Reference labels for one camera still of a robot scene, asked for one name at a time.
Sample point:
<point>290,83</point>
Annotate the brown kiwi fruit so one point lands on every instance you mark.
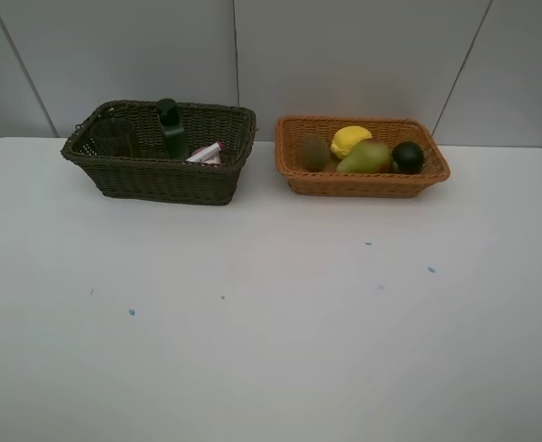
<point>314,152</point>

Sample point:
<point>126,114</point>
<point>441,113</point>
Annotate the white red-capped marker pen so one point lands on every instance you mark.
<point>215,146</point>

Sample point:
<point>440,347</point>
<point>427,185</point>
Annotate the pink white-capped bottle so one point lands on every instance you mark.
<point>206,156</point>

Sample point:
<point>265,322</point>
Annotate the yellow lemon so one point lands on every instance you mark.
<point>346,138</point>

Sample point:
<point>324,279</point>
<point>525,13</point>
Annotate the green red pear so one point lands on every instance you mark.
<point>366,158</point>

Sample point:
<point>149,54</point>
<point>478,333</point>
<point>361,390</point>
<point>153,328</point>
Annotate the dark green pump bottle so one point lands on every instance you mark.
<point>176,143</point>

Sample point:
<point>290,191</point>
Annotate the dark green round fruit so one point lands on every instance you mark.
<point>407,158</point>

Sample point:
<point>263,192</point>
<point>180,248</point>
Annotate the translucent pink plastic cup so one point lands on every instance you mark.
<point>115,137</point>

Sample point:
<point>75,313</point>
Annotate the orange wicker basket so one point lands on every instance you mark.
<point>291,130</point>

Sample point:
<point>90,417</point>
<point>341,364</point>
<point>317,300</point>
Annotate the dark brown wicker basket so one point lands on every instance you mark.
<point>145,172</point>

